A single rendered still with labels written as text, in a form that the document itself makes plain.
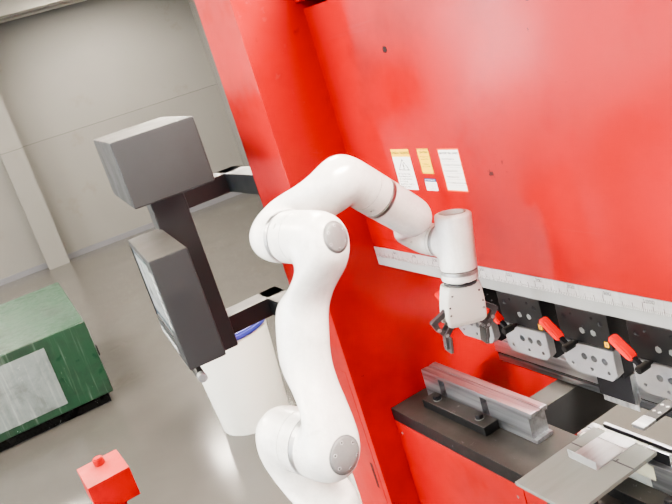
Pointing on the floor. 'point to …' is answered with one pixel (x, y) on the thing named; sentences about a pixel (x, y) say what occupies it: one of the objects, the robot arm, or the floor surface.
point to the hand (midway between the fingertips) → (467, 343)
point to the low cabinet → (46, 366)
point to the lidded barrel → (245, 381)
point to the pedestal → (108, 479)
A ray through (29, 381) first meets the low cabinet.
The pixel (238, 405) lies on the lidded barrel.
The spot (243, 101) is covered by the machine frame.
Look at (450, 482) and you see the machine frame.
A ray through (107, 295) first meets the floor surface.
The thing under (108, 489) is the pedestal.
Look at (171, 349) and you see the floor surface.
